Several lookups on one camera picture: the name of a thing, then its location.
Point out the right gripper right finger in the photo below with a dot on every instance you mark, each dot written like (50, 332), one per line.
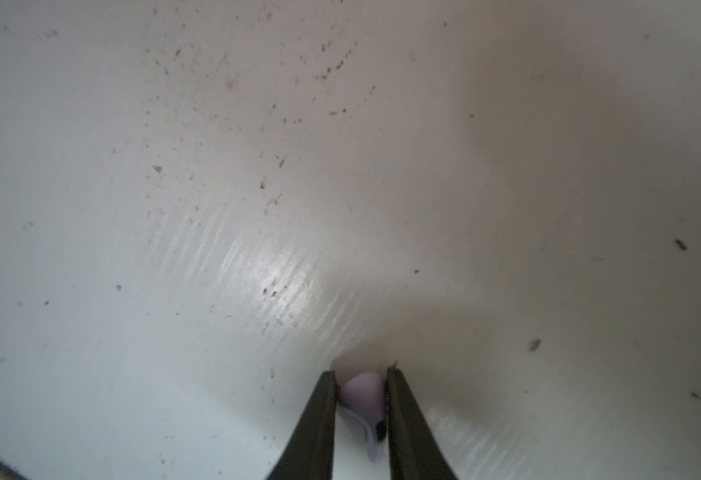
(414, 452)

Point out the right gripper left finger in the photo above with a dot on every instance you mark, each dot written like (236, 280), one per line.
(309, 454)

